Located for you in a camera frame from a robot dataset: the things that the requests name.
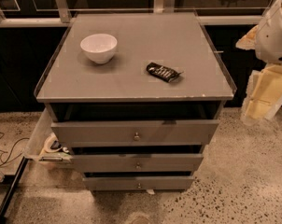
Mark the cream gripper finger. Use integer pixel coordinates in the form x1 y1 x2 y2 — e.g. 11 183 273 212
241 63 282 125
235 25 259 50

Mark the grey top drawer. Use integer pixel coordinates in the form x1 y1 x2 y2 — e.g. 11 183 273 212
51 119 219 147

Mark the grey drawer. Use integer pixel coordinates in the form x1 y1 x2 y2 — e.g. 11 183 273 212
83 175 194 191
51 119 219 147
71 154 204 173

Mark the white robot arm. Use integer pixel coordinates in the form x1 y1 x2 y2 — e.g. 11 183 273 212
236 0 282 125

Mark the grey drawer cabinet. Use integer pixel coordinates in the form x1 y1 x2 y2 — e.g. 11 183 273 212
35 13 235 179

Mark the grey middle drawer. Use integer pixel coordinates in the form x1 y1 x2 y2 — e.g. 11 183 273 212
71 154 204 173

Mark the grey bottom drawer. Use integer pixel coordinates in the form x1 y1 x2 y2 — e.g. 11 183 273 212
83 175 194 191

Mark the black snack wrapper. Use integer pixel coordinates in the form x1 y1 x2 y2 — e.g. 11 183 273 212
146 63 181 83

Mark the white ceramic bowl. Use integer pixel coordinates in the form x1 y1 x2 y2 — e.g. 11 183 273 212
80 34 118 64

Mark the white tape roll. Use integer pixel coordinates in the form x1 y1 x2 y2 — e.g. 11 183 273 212
43 133 63 153

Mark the clear plastic bin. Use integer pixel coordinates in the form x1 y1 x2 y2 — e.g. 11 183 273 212
24 110 72 169

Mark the metal railing frame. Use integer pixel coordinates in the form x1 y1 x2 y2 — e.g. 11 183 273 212
0 0 276 27

